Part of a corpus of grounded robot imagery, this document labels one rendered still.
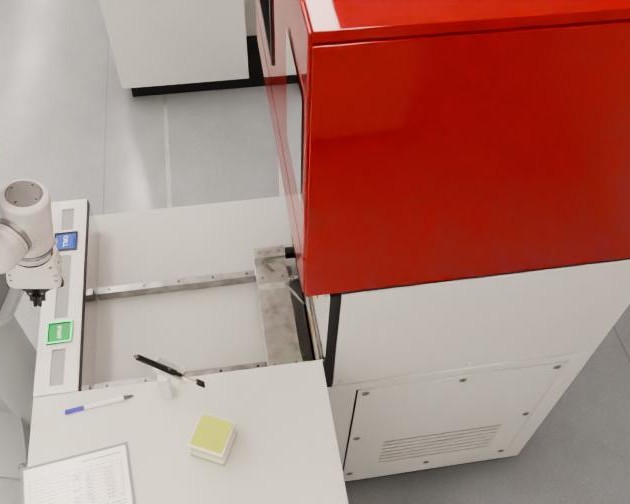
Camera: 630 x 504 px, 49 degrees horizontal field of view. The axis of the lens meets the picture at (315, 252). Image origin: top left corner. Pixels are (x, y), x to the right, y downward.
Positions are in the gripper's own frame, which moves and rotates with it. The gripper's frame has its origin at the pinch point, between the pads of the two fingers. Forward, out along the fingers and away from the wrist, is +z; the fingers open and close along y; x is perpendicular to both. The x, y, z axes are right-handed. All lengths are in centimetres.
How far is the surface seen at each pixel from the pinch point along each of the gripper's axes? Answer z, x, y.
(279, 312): 12, -3, -54
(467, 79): -75, 15, -61
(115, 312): 26.9, -12.8, -15.6
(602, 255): -37, 15, -108
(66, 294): 15.4, -10.6, -4.5
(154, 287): 21.8, -17.0, -25.2
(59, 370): 15.4, 9.3, -4.0
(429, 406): 30, 16, -97
